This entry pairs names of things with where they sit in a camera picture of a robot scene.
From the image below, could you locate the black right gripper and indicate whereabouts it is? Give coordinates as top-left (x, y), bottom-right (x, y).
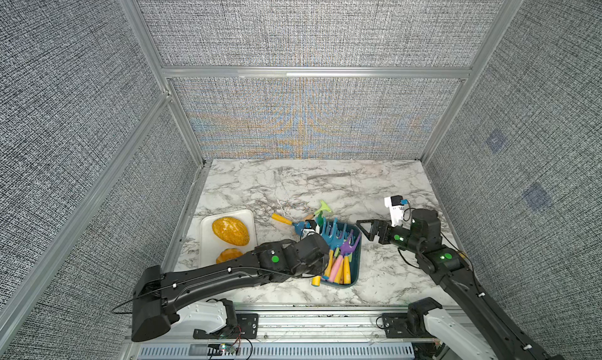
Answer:
top-left (358, 218), bottom-right (426, 259)

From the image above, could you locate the light blue rake yellow handle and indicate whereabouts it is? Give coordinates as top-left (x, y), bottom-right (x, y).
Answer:
top-left (309, 219), bottom-right (344, 287)

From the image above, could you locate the teal plastic storage box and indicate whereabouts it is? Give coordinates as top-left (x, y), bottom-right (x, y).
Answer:
top-left (311, 218), bottom-right (362, 288)

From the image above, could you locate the purple rake pink handle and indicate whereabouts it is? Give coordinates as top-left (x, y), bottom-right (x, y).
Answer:
top-left (328, 231), bottom-right (362, 285)

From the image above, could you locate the light green tool wooden handle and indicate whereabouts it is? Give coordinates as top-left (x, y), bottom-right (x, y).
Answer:
top-left (304, 200), bottom-right (332, 221)

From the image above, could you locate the dark green tool wooden handle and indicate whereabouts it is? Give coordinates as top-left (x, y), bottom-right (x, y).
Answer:
top-left (314, 213), bottom-right (325, 234)

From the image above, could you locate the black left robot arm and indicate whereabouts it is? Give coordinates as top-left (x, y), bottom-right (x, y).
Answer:
top-left (131, 234), bottom-right (329, 342)

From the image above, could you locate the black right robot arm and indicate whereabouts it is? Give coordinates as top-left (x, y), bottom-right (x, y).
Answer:
top-left (356, 209), bottom-right (552, 359)

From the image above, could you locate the oval yellow bread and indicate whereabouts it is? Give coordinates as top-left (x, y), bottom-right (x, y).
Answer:
top-left (212, 217), bottom-right (250, 246)

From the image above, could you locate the white rectangular tray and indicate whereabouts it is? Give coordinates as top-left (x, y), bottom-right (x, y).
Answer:
top-left (198, 210), bottom-right (258, 267)

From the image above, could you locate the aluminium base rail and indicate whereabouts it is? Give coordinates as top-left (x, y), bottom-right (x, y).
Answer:
top-left (126, 305), bottom-right (523, 360)

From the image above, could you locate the ring shaped bread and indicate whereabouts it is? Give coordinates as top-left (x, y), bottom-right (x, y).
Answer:
top-left (216, 248), bottom-right (243, 264)

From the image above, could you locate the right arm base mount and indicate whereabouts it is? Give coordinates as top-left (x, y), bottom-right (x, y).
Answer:
top-left (379, 297), bottom-right (443, 339)

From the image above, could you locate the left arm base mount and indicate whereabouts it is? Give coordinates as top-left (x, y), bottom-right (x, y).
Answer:
top-left (191, 298), bottom-right (259, 340)

